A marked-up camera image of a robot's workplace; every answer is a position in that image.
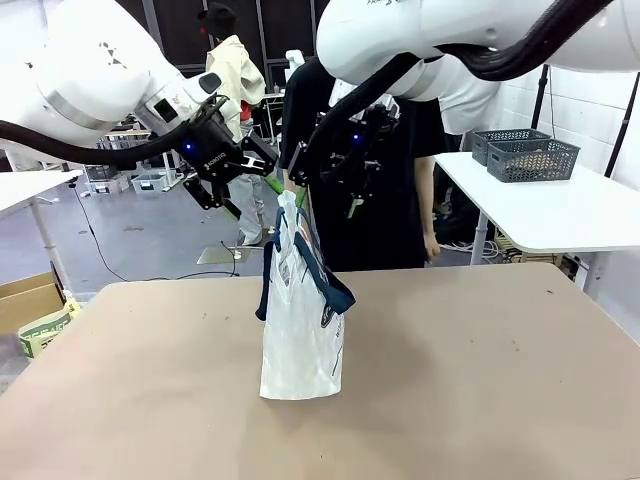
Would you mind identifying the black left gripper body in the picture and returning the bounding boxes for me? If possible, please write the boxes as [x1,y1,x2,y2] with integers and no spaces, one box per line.
[175,118,247,185]

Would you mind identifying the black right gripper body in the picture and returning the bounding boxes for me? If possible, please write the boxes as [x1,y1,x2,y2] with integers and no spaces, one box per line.
[324,106,402,184]

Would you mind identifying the white shopping bag navy handles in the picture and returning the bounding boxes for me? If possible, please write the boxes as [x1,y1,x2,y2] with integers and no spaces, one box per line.
[254,191,357,401]

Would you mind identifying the dark grey plastic basket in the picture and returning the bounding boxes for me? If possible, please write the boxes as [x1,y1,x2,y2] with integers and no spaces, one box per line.
[486,139,582,184]
[471,128,552,167]

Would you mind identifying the person's left forearm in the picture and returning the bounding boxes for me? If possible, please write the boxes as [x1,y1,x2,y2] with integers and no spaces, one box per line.
[413,153,440,236]

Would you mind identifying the person's left hand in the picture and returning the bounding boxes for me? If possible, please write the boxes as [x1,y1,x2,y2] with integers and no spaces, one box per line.
[422,231,442,265]

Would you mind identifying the person in black T-shirt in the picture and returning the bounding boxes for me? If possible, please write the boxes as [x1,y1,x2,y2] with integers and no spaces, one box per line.
[278,59,450,272]

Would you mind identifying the grey storage bin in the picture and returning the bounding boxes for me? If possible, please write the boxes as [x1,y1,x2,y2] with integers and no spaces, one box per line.
[131,171,170,196]
[83,172,132,197]

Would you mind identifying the metal floor plate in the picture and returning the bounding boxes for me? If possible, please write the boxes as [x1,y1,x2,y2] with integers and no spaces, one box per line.
[195,243,254,266]

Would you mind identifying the person in cream jacket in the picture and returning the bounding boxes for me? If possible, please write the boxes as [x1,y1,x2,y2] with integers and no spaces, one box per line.
[197,2,267,247]

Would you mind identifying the small white background robot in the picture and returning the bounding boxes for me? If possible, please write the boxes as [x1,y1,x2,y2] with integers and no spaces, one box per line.
[284,48,306,84]

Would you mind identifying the wooden rack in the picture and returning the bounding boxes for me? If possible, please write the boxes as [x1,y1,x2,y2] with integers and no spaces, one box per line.
[492,224,567,267]

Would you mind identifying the white desk with leg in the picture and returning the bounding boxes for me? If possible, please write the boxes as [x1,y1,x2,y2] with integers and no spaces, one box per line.
[0,168,85,301]

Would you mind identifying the black stand pole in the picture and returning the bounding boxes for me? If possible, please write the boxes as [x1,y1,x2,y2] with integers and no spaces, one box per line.
[603,69,640,179]
[529,64,552,131]

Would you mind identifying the white side table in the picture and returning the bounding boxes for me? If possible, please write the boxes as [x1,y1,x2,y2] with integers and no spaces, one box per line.
[432,149,640,301]

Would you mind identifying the green and white paper sack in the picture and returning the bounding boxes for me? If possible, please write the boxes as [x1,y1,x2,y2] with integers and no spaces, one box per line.
[17,298,82,359]

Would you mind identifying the brown cardboard box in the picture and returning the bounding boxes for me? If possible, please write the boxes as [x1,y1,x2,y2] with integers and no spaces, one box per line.
[0,271,67,337]

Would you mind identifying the black floor cable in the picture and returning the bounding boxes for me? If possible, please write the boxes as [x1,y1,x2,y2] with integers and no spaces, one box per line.
[68,181,242,283]

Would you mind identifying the white cable bundle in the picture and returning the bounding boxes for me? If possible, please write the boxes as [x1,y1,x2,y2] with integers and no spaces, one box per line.
[448,237,502,262]

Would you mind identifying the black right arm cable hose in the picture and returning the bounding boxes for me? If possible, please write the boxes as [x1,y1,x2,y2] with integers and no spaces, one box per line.
[309,0,617,184]

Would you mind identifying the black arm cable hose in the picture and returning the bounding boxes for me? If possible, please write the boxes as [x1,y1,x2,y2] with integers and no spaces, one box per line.
[309,0,617,184]
[0,118,217,169]

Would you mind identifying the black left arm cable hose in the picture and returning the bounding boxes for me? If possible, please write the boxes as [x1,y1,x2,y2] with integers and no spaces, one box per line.
[0,118,217,169]

